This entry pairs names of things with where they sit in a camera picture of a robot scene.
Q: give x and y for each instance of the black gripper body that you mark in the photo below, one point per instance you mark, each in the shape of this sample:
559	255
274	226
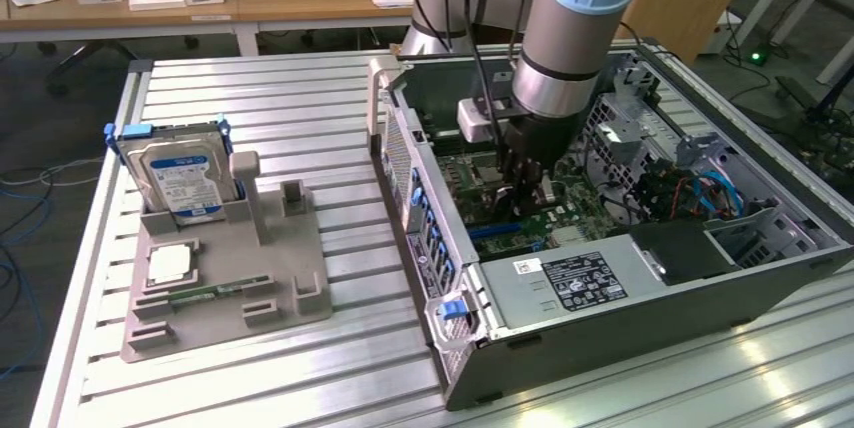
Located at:
540	140

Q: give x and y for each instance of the low-profile GPU card with fan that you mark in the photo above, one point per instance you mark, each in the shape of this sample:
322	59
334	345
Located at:
504	200

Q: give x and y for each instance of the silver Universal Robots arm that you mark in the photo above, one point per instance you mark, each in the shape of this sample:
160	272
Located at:
567	23

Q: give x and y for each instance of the CPU socket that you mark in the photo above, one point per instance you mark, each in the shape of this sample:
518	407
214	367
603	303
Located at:
483	170

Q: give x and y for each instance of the green motherboard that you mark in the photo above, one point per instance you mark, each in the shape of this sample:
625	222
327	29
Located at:
567	220

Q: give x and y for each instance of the blue expansion slot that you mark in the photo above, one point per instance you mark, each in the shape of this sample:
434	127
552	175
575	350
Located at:
494	231

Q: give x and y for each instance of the metal disk bay cage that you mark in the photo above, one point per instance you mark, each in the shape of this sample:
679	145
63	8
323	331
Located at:
627	143

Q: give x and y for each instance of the blue slot retainer clip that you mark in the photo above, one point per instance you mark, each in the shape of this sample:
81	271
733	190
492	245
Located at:
415	196
446	268
428	224
438	248

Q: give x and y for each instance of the gray power supply unit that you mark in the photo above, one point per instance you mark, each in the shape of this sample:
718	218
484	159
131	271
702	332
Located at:
567	298

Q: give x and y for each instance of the blue case latch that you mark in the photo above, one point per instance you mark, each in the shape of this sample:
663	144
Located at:
452	309

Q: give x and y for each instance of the open gray PC case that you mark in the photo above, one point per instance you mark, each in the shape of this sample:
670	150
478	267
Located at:
601	348

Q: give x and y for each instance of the green indicator light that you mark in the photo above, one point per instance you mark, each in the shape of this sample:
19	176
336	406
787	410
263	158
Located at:
755	56

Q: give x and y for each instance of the metal disk bay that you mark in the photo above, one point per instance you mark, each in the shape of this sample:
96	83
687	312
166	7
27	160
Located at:
767	243

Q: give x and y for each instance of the gray parts rack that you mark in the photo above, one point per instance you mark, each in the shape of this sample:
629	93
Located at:
267	268

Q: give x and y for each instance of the green RAM stick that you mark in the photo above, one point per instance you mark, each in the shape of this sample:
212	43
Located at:
214	291

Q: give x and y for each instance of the hard disk with blue caddy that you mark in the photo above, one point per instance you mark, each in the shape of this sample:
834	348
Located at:
180	178

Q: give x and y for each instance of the CPU chip with silver lid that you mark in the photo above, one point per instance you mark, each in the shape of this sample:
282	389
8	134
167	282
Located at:
167	263

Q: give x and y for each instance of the black office chair base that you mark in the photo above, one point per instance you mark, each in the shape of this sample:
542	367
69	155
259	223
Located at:
80	55

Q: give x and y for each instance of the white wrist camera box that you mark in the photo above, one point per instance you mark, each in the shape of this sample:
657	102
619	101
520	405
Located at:
475	123

